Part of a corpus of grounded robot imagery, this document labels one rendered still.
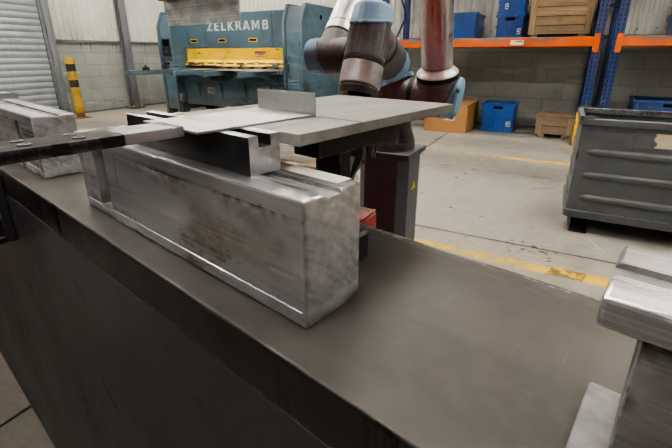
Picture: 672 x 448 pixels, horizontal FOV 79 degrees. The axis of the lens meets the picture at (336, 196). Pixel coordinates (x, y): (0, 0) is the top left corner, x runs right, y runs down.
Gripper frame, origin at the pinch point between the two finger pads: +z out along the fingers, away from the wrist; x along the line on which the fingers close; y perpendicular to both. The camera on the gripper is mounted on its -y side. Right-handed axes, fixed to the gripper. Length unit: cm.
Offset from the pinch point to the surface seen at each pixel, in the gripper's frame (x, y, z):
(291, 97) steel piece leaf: -10.1, -30.0, -9.7
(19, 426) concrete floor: 94, 4, 86
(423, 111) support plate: -20.6, -20.2, -11.6
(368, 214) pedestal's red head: -5.0, 5.5, 1.9
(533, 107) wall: 28, 603, -176
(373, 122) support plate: -19.0, -28.8, -8.2
